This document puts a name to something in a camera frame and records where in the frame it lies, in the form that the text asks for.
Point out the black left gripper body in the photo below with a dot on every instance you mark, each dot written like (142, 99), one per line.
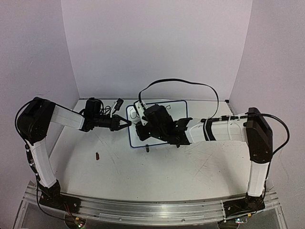
(113, 124)

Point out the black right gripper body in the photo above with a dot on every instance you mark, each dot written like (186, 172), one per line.
(143, 137)

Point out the small blue-framed whiteboard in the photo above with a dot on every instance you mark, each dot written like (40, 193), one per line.
(177, 109)

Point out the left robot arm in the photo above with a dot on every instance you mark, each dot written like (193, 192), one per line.
(32, 123)

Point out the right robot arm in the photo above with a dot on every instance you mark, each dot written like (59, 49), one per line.
(251, 128)

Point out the left circuit board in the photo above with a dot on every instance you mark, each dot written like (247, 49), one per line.
(78, 222)

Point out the circuit board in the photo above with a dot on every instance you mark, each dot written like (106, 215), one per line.
(242, 220)
(78, 222)

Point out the right circuit board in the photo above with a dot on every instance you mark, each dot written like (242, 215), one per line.
(242, 220)

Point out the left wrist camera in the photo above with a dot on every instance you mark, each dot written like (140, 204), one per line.
(116, 106)

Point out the aluminium front rail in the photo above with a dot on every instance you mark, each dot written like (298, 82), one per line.
(171, 213)

